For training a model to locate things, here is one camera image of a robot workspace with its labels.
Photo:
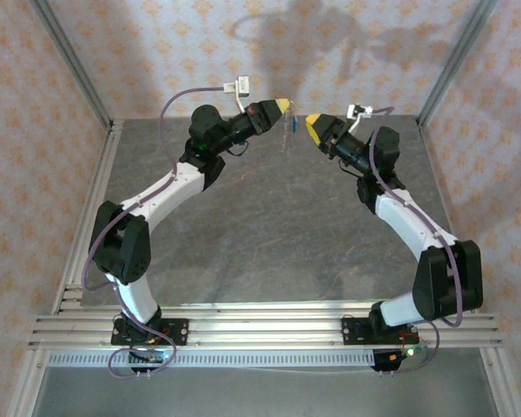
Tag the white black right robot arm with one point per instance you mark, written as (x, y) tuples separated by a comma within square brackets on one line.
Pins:
[(410, 230)]

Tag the aluminium lower frame rail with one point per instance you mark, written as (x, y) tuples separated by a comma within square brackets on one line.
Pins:
[(28, 382), (501, 382)]

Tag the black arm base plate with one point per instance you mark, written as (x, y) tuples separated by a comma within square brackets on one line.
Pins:
[(180, 332), (349, 332)]

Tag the wide aluminium crossbeam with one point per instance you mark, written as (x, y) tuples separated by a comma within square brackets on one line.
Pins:
[(265, 332)]

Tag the aluminium frame post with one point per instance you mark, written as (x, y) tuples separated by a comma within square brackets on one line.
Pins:
[(454, 65), (77, 65)]

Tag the aluminium side rail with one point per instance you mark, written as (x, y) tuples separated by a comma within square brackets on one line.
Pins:
[(102, 174), (444, 195)]

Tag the narrow aluminium crossbeam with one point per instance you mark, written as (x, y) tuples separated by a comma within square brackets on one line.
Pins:
[(265, 307)]

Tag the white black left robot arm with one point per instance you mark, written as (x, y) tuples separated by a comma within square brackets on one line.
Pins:
[(169, 191)]

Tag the grey metal lower panel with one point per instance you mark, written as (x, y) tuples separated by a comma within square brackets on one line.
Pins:
[(265, 395)]

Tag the black controller board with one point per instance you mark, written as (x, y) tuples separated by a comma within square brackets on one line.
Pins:
[(149, 357), (386, 360)]

